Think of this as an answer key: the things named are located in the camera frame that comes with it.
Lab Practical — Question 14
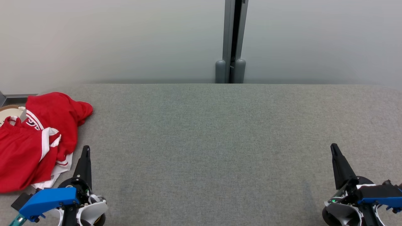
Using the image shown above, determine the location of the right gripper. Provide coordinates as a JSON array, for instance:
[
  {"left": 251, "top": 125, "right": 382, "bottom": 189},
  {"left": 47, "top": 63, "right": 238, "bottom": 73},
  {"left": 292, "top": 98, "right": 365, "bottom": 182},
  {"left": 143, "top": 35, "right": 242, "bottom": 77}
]
[{"left": 322, "top": 143, "right": 384, "bottom": 226}]

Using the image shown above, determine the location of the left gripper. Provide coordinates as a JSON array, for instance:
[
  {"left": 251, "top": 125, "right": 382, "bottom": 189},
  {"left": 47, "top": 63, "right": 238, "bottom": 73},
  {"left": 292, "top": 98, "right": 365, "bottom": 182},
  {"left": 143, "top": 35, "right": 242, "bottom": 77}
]
[{"left": 58, "top": 145, "right": 109, "bottom": 226}]

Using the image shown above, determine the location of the red white-sleeved t-shirt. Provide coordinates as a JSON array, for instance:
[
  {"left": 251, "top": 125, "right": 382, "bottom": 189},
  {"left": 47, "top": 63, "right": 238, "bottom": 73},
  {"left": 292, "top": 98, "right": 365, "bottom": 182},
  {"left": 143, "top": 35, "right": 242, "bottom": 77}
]
[{"left": 25, "top": 92, "right": 94, "bottom": 189}]

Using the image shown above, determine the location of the grey cylinder post foot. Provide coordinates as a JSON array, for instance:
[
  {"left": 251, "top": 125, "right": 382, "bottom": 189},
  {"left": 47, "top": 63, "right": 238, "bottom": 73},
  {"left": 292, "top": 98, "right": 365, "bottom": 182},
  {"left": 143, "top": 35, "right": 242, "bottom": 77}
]
[
  {"left": 234, "top": 59, "right": 246, "bottom": 83},
  {"left": 215, "top": 60, "right": 226, "bottom": 83}
]

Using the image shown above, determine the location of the grey metal partition post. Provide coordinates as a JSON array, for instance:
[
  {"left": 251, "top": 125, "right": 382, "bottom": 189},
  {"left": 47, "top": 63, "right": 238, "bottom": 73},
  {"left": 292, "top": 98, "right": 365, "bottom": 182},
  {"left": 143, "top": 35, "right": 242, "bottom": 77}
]
[{"left": 222, "top": 0, "right": 249, "bottom": 83}]

